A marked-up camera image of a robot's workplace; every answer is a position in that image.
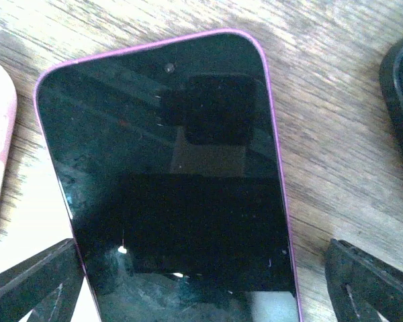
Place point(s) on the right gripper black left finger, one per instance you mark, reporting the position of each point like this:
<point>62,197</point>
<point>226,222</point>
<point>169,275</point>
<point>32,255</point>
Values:
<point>45,287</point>

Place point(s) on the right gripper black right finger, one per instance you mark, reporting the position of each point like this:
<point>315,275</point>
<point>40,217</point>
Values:
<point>362,287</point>

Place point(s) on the purple-edged smartphone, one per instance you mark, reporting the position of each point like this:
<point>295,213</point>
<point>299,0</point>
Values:
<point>168,160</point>

